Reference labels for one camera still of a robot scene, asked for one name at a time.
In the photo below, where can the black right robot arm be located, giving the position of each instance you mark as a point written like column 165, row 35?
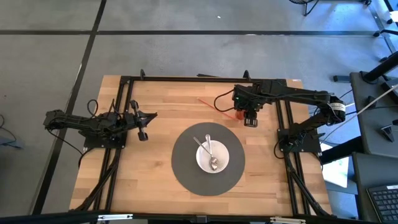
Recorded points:
column 311, row 96

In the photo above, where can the orange faceted plastic tumbler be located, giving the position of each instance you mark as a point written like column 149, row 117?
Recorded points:
column 239, row 116

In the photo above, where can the white paper sheet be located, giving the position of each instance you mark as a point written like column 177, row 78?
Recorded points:
column 337, row 171

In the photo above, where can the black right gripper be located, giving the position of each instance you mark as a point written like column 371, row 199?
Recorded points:
column 247, row 98

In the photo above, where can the silver metal bracket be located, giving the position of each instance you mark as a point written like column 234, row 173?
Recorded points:
column 115, row 217
column 287, row 220

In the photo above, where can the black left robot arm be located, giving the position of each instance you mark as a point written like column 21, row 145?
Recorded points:
column 77, row 121

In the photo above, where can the dark grey desk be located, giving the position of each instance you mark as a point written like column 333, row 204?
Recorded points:
column 367, row 174

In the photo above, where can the black aluminium table frame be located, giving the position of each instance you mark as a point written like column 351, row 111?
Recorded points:
column 199, row 79

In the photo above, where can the white ceramic bowl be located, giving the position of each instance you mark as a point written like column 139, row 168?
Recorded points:
column 222, row 154

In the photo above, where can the silver metal spoon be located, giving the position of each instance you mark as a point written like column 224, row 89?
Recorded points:
column 208, row 141
column 202, row 146

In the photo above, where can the round dark grey placemat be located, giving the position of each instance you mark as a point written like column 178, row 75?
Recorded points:
column 186, row 174

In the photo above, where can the black computer keyboard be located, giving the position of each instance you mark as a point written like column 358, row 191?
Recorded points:
column 387, row 202

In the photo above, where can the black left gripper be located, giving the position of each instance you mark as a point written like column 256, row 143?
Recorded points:
column 132, row 119

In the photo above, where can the black frame clamp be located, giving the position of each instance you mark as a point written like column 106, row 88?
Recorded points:
column 246, row 75
column 142, row 74

